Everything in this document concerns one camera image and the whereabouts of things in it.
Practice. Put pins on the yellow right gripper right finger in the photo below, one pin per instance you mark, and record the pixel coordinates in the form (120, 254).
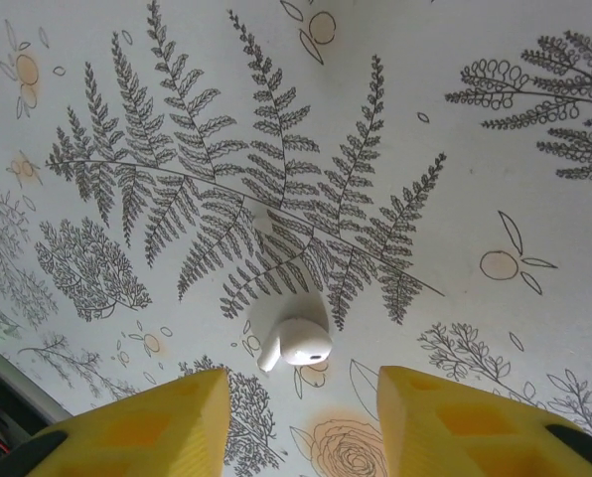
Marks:
(475, 432)

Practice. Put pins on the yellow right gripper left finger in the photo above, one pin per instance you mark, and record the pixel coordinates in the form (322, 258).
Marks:
(142, 432)

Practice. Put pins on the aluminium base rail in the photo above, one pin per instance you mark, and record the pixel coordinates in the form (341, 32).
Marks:
(23, 382)

